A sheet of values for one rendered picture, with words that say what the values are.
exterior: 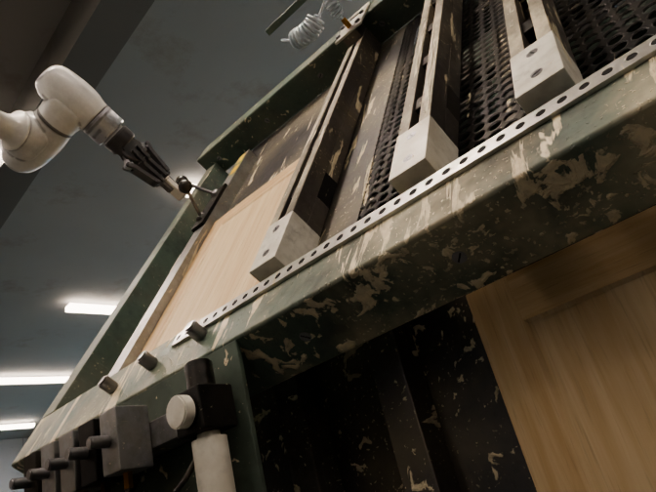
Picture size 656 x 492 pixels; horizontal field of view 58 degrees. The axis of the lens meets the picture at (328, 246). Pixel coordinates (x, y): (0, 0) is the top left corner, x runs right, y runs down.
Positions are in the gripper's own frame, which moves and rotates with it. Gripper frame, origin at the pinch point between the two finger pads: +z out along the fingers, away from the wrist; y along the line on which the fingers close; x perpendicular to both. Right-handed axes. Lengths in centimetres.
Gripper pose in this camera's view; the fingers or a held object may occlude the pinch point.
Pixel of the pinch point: (173, 188)
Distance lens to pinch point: 164.8
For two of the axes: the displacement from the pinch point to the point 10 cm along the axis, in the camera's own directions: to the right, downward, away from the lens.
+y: -1.8, 6.1, -7.7
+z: 6.7, 6.5, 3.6
